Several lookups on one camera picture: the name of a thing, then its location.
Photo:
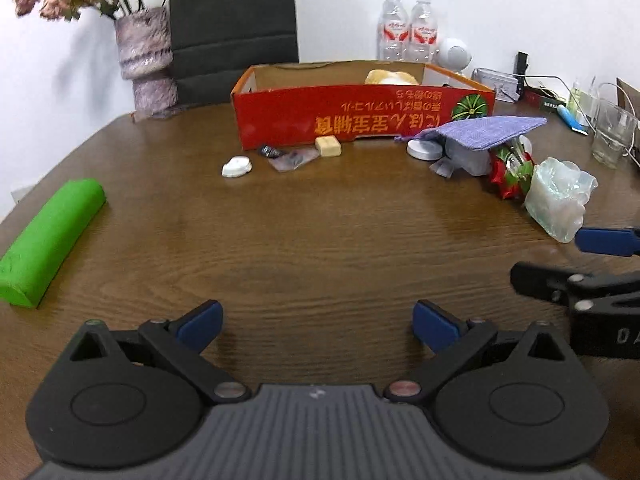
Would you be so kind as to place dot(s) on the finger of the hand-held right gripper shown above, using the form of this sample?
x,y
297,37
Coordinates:
x,y
604,241
542,279

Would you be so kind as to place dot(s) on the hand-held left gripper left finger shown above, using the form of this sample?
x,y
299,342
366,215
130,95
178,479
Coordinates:
x,y
201,321

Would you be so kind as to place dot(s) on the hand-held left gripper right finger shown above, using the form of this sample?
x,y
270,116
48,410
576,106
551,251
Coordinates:
x,y
436,324

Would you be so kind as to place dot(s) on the translucent plastic bag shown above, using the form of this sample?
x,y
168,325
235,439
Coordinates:
x,y
557,197

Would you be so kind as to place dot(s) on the red green wrapper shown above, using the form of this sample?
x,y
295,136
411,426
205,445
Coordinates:
x,y
510,175

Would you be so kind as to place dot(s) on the grey white pouch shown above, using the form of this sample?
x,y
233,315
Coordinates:
x,y
467,162

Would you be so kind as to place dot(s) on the small white cap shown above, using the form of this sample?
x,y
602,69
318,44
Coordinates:
x,y
236,167

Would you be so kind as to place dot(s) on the purple cloth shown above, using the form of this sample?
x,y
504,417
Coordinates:
x,y
480,131

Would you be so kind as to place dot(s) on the white round lid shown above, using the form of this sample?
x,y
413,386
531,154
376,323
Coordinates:
x,y
424,150

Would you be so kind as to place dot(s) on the small black packet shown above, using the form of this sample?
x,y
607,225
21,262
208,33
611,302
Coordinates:
x,y
270,151

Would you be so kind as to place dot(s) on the clear plastic packet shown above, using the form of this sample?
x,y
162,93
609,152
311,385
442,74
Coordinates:
x,y
295,159

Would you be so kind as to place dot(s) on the beige block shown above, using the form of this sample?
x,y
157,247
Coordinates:
x,y
328,147

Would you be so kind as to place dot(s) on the red cardboard box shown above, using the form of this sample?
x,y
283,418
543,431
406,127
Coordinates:
x,y
300,112

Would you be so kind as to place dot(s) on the clear drinking glass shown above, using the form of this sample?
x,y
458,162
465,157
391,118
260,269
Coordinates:
x,y
614,132

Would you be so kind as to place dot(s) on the blue white tube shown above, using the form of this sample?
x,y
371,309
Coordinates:
x,y
572,120

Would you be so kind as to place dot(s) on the small clear bottle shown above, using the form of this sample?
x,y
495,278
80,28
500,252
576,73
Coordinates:
x,y
580,97

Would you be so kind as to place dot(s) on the green foam roll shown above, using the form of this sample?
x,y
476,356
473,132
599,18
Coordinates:
x,y
47,242

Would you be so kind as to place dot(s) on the black upright device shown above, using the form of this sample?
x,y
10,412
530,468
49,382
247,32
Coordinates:
x,y
522,67

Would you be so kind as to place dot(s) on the yellow bread item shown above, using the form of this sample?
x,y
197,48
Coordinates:
x,y
391,77

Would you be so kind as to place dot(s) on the clear water bottle red label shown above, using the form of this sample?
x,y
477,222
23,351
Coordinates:
x,y
424,32
392,30

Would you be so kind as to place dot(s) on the purple stone vase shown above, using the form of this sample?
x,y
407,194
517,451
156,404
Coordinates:
x,y
145,50

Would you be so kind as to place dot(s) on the black paper bag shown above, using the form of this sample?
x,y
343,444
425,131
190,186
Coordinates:
x,y
230,30

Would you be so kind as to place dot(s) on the white wall socket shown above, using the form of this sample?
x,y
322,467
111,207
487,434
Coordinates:
x,y
17,195

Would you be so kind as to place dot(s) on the white round camera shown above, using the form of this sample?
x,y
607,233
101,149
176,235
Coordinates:
x,y
454,54

